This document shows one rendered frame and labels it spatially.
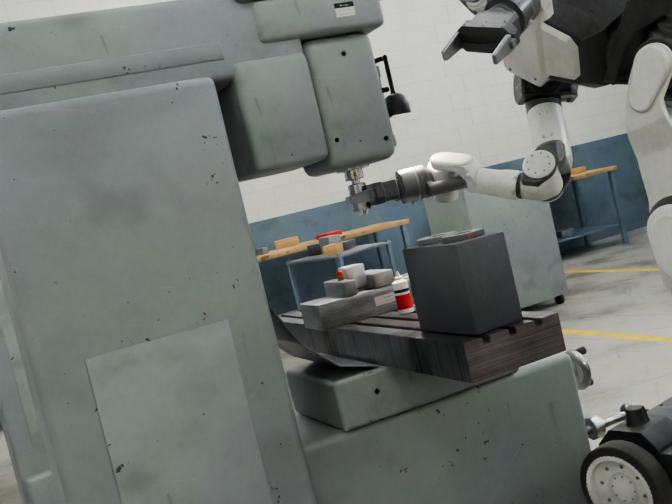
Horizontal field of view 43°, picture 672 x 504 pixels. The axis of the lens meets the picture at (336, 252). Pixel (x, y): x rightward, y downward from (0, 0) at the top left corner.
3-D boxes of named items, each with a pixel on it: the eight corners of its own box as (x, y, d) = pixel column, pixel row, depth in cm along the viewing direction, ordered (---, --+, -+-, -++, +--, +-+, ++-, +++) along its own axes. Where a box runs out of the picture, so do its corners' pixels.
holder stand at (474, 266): (465, 316, 196) (445, 231, 194) (524, 319, 176) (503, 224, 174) (420, 331, 191) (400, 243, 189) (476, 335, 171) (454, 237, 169)
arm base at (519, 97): (574, 115, 225) (567, 80, 230) (585, 84, 213) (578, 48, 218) (517, 118, 225) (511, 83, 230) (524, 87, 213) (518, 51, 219)
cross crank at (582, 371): (579, 383, 251) (570, 344, 251) (606, 387, 240) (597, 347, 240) (535, 399, 245) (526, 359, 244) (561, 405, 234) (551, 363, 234)
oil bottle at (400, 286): (409, 310, 225) (400, 269, 225) (417, 310, 221) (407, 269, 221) (396, 314, 224) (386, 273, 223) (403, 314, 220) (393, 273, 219)
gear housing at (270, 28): (347, 49, 233) (339, 12, 233) (387, 24, 211) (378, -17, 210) (231, 68, 220) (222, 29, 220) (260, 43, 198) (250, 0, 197)
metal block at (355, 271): (359, 284, 239) (354, 263, 239) (368, 284, 234) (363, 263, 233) (342, 289, 237) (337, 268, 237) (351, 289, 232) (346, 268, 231)
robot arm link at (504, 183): (482, 202, 221) (556, 211, 211) (471, 182, 212) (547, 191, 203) (493, 166, 224) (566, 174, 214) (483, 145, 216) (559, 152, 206)
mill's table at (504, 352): (333, 324, 289) (327, 301, 289) (567, 350, 175) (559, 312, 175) (269, 343, 280) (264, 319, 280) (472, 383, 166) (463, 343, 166)
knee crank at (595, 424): (642, 414, 239) (637, 394, 238) (658, 418, 233) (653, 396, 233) (580, 440, 230) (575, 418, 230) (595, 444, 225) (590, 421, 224)
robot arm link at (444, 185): (407, 161, 223) (448, 151, 225) (411, 198, 229) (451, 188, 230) (422, 178, 214) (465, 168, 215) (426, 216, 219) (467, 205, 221)
